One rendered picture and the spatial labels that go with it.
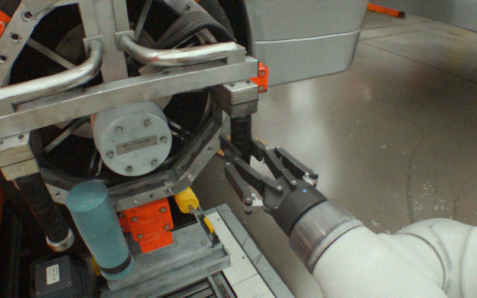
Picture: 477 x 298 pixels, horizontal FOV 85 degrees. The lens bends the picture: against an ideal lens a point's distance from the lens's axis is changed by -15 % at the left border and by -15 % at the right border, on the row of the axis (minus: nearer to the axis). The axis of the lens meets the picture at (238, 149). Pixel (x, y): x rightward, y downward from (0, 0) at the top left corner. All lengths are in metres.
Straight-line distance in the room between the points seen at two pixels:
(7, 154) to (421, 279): 0.50
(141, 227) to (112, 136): 0.39
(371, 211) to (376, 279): 1.38
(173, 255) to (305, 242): 0.81
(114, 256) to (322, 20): 0.91
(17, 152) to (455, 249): 0.57
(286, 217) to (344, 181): 1.44
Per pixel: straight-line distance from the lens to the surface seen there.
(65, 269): 0.96
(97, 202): 0.63
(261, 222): 1.52
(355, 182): 1.85
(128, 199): 0.80
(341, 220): 0.37
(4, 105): 0.45
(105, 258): 0.74
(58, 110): 0.44
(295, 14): 0.97
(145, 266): 1.13
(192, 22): 0.53
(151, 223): 0.86
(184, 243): 1.17
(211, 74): 0.47
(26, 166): 0.45
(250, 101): 0.49
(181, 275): 1.16
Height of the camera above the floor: 1.14
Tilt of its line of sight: 35 degrees down
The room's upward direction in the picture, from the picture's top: straight up
